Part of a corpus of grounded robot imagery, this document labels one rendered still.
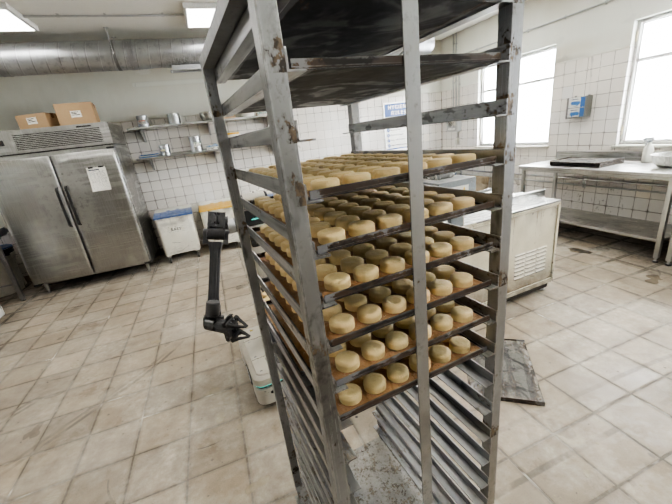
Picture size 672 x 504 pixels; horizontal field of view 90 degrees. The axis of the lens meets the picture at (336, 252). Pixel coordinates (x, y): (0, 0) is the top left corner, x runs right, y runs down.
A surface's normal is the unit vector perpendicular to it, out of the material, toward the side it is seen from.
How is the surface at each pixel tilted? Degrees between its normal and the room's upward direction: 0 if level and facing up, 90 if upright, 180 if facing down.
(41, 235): 90
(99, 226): 89
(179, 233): 89
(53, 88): 90
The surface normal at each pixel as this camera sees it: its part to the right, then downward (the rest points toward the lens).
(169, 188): 0.36, 0.27
